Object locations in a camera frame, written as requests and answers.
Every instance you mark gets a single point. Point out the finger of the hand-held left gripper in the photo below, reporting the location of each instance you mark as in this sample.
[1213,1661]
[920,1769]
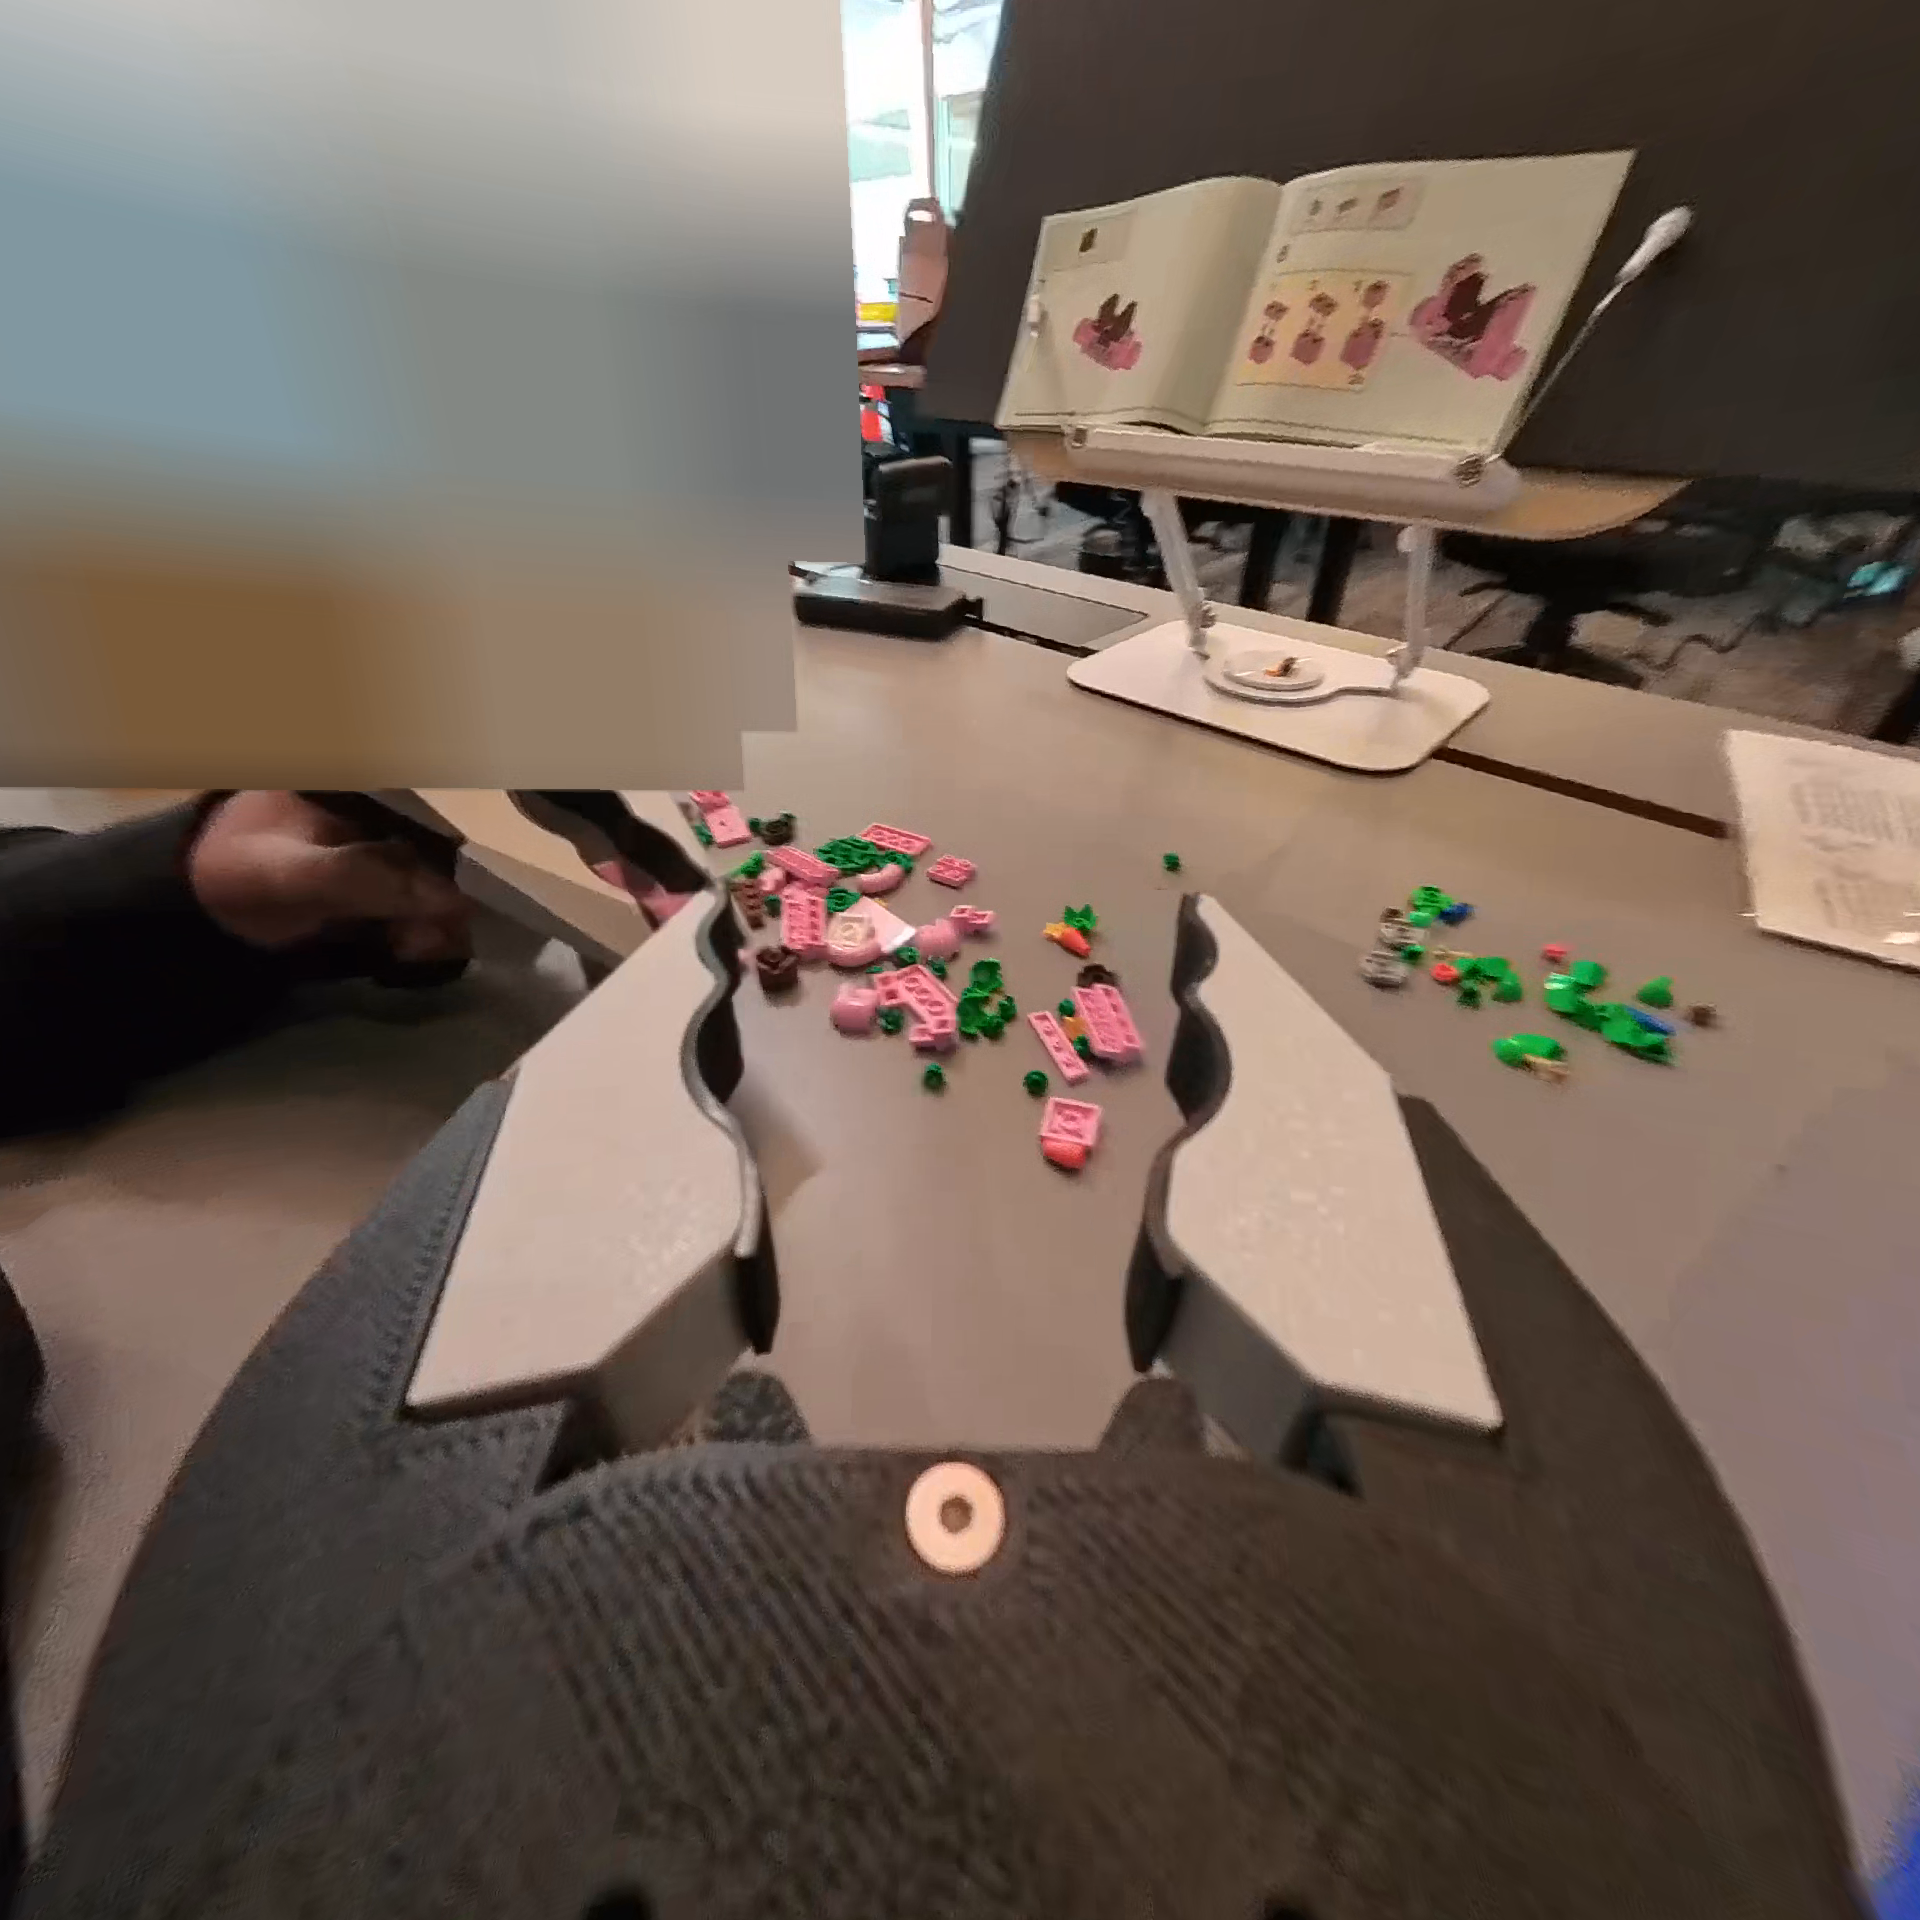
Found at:
[556,910]
[621,842]

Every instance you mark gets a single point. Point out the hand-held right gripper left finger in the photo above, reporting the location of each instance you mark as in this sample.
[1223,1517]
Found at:
[598,1200]

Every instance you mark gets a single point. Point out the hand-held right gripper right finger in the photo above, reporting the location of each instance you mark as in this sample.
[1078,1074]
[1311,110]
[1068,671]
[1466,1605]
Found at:
[1306,1229]

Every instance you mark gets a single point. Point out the building instruction booklet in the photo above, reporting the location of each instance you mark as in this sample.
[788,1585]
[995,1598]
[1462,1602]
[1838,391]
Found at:
[1170,301]

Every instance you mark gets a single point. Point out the person's left hand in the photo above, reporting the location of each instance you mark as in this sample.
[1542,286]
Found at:
[300,887]

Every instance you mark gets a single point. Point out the pile of pink toy bricks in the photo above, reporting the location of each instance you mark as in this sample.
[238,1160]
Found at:
[1106,1028]

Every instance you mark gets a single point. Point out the flat black power bank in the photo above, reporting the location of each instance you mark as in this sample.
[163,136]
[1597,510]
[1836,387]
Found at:
[885,605]

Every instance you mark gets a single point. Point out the cluster of small green pieces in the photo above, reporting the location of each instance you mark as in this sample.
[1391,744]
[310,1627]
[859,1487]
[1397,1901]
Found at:
[1575,990]

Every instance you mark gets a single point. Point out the white book stand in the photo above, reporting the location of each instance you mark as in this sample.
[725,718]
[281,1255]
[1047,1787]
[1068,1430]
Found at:
[1349,722]

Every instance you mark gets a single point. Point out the printed paper sheet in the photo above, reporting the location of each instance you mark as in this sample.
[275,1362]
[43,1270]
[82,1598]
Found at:
[1830,842]

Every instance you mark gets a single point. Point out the black office chair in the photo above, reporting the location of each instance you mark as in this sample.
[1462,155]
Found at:
[1575,570]

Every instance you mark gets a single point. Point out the blue plastic bin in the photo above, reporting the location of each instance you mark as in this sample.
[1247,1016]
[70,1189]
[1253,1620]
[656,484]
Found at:
[1898,1893]

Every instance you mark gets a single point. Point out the black board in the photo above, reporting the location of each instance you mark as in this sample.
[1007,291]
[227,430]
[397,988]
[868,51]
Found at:
[1723,225]

